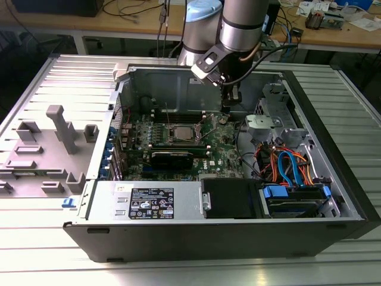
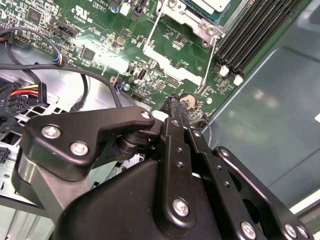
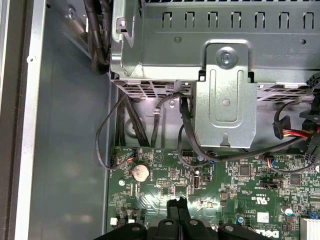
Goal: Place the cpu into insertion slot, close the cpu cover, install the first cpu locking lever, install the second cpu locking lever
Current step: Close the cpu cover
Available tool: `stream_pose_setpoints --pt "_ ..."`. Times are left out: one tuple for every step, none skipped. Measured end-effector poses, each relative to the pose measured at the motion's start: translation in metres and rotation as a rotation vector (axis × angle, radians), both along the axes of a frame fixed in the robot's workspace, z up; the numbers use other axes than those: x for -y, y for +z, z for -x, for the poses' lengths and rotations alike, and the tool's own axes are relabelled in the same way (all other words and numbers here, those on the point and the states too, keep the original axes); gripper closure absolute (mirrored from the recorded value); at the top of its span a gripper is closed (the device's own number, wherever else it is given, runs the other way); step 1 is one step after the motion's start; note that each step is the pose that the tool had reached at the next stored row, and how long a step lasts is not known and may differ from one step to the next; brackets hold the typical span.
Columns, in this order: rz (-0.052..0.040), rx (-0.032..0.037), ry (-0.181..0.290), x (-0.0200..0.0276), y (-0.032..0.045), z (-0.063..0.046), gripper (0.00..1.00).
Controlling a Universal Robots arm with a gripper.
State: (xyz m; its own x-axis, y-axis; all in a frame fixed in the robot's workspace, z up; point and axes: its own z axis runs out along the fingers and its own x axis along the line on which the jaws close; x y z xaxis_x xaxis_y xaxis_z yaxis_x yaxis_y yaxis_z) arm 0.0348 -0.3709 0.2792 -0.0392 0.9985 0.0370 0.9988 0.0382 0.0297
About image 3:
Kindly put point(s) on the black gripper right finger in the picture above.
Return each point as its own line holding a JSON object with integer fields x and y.
{"x": 183, "y": 220}

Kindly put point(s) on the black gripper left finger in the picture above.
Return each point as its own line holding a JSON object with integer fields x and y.
{"x": 173, "y": 220}

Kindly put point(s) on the internal USB port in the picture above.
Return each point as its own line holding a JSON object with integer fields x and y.
{"x": 196, "y": 182}

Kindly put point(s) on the green motherboard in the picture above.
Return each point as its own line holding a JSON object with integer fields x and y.
{"x": 225, "y": 185}

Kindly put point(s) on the round coin battery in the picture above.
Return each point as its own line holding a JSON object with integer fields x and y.
{"x": 140, "y": 172}

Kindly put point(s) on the blue topped capacitor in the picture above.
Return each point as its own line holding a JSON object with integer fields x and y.
{"x": 289, "y": 211}

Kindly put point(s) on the silver chipset heat sink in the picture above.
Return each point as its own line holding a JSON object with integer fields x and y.
{"x": 311, "y": 228}

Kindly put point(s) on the black power connector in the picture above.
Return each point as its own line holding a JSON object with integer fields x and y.
{"x": 281, "y": 128}

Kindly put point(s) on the black PC case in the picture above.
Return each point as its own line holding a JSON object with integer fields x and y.
{"x": 75, "y": 100}

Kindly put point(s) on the silver drive cage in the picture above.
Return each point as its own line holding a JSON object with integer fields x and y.
{"x": 175, "y": 50}

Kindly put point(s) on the silver metal bracket plate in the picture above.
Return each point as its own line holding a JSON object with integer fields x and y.
{"x": 225, "y": 112}

